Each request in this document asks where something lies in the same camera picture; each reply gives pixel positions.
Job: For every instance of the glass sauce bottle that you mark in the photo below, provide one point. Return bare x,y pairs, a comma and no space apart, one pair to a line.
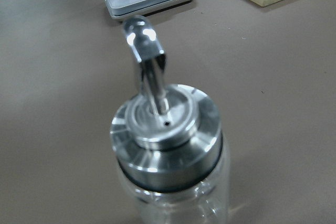
173,157

